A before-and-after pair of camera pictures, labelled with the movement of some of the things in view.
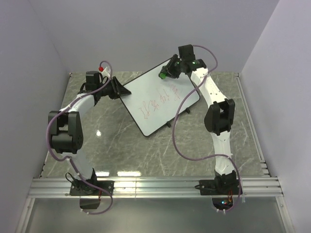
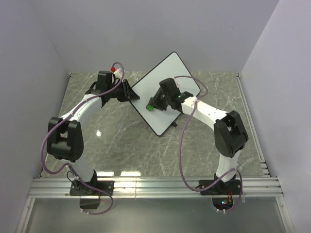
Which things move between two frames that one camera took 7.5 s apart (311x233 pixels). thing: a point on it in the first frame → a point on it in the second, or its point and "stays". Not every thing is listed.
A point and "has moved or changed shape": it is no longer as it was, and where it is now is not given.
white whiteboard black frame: [153, 101] has moved or changed shape
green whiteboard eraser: [163, 75] → [149, 107]
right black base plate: [219, 186] stays
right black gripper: [169, 69] → [155, 101]
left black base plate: [83, 188] stays
